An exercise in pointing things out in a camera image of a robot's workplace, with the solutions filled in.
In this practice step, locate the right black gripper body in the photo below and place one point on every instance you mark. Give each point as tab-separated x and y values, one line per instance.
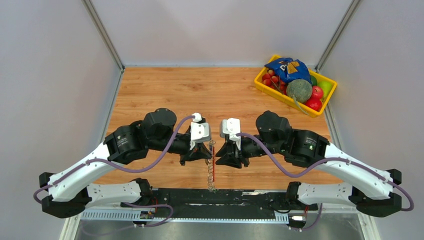
247	150

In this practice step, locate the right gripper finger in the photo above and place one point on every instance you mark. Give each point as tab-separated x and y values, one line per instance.
227	148
229	161

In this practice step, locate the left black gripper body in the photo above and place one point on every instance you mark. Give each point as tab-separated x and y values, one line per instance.
187	156

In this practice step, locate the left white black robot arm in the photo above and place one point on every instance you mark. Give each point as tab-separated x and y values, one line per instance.
74	190

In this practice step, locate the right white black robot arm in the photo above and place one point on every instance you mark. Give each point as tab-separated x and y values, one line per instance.
369	190

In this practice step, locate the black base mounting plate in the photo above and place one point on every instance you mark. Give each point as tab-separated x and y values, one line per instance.
219	204

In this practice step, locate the yellow plastic bin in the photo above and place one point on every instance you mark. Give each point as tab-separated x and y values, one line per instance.
289	101

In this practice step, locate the red cherry tomatoes bunch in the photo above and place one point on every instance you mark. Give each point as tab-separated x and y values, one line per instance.
270	79

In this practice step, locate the green round melon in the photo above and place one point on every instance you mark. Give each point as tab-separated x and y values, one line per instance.
299	90

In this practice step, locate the red apple lower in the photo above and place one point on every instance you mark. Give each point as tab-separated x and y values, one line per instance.
314	104

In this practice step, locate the red apple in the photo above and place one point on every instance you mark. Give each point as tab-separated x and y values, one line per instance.
317	93
314	104

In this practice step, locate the blue chips bag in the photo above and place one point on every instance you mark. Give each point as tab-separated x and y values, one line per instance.
288	69

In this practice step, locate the red apple upper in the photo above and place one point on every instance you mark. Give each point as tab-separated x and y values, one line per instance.
317	93

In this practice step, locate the dark green fruit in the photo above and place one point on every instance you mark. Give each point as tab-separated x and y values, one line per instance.
313	80

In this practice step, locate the light green apple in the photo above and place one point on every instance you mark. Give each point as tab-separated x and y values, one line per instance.
326	87

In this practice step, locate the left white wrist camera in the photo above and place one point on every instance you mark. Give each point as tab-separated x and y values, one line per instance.
200	130

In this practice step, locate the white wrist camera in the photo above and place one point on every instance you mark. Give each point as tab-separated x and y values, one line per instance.
230	128
200	130

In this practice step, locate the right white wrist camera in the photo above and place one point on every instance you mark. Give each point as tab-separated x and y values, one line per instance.
230	128

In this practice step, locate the white slotted cable duct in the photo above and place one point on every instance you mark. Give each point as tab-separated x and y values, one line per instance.
138	216

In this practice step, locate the aluminium frame rail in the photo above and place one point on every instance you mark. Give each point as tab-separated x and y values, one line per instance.
329	222

